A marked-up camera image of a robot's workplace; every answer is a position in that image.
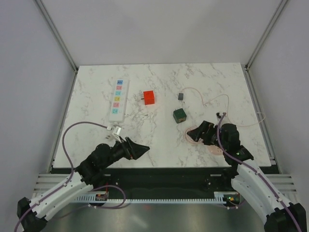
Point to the green patterned cube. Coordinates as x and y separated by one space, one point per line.
179 115

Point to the dark grey usb charger plug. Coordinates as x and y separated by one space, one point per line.
180 96

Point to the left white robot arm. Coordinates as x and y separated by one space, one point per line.
34 213

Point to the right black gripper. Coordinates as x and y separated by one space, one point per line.
206 127

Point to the aluminium rail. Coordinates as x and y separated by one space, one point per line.
283 182

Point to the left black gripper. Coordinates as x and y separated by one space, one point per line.
134 150

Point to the red cube socket adapter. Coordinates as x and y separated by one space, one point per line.
149 97

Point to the white slotted cable duct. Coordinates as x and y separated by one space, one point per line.
94 198

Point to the right aluminium frame post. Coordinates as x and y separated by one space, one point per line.
267 32

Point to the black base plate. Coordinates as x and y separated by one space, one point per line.
164 182

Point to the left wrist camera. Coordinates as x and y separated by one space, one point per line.
116 133

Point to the aluminium frame post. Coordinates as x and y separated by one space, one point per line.
267 32
53 29

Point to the white power strip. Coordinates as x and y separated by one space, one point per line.
119 100

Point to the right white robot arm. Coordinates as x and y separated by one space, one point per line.
276 211

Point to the left aluminium frame post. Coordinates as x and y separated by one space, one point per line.
53 29

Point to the pink round socket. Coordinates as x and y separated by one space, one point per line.
214 150

